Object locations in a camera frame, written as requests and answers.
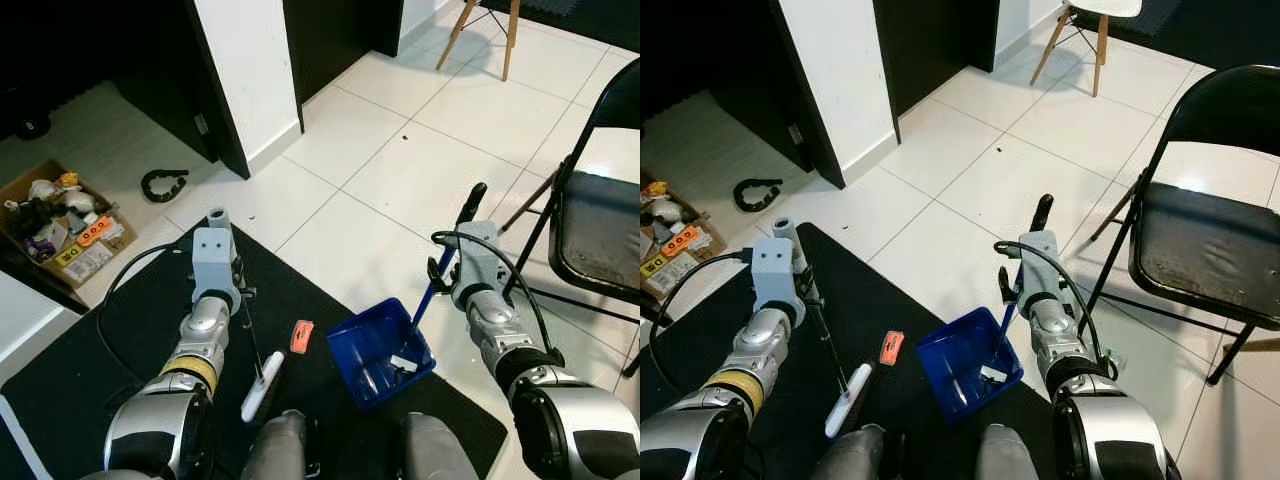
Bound blue long-handled dustpan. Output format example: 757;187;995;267
916;193;1054;421
326;182;489;411

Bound dark grey floor mat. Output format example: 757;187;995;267
1110;0;1280;71
520;0;641;26

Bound cardboard box with clutter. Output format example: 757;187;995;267
0;160;138;291
640;178;729;301

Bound black partition panel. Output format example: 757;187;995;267
770;0;847;189
872;0;1001;141
110;0;251;181
283;0;406;131

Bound black folding chair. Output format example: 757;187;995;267
1080;65;1280;386
500;58;641;376

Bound silver left robot leg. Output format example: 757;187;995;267
815;422;896;480
240;410;321;480

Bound silver robot leg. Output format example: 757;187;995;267
815;422;896;480
975;425;1051;480
400;412;481;480
240;410;321;480

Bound silver right robot leg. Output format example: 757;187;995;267
400;412;481;480
975;425;1051;480

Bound white chair with wooden legs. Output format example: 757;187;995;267
1030;0;1143;98
437;0;523;81

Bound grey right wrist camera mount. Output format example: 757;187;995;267
1020;230;1067;306
460;222;511;301

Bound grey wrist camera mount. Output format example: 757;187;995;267
192;226;241;301
1020;230;1067;306
460;222;511;301
752;238;807;326

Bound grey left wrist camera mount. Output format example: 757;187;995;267
752;238;807;326
192;226;241;301

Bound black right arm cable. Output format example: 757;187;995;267
432;230;557;361
993;240;1107;376

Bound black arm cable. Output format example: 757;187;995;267
432;230;557;361
993;240;1107;376
655;250;757;331
97;243;197;386

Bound black ring-shaped object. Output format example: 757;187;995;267
733;178;783;213
141;168;189;203

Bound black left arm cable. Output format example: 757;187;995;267
655;250;757;331
97;243;197;386

